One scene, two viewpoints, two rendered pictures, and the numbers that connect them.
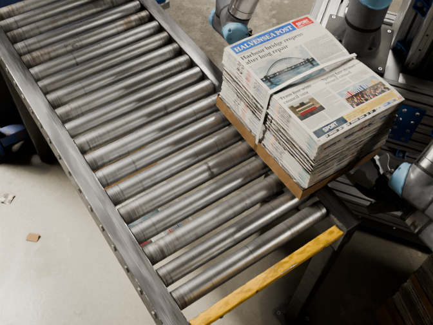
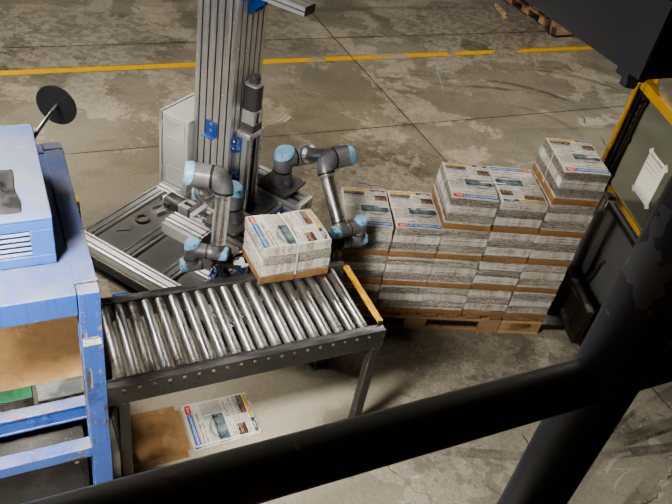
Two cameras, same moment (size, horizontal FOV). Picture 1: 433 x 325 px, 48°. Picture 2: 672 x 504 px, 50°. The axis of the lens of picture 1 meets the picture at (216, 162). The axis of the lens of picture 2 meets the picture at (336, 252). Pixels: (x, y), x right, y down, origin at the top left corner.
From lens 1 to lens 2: 3.03 m
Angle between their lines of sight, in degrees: 55
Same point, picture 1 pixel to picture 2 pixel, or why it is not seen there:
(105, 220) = (319, 341)
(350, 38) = (237, 217)
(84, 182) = (294, 346)
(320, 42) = (268, 219)
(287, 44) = (267, 229)
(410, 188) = (344, 230)
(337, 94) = (304, 225)
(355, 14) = (235, 205)
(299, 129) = (320, 243)
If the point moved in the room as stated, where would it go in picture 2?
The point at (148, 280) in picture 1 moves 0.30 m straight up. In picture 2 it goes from (355, 332) to (366, 287)
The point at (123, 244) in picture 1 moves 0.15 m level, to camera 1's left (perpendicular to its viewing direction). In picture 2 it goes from (334, 337) to (327, 359)
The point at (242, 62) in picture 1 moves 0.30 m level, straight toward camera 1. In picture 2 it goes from (277, 246) to (334, 264)
